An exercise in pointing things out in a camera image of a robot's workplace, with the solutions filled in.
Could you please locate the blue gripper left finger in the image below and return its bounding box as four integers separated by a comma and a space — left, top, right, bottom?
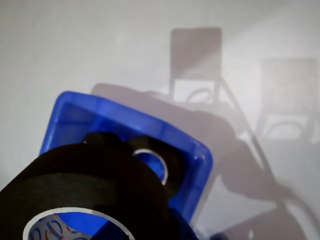
92, 219, 133, 240

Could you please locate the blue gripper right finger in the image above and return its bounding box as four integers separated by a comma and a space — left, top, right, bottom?
169, 207, 200, 240

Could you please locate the black tape roll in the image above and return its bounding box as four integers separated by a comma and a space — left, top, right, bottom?
0, 143, 176, 240
83, 131, 186, 199

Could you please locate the blue plastic bin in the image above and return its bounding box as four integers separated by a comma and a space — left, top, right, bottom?
39, 91, 214, 226

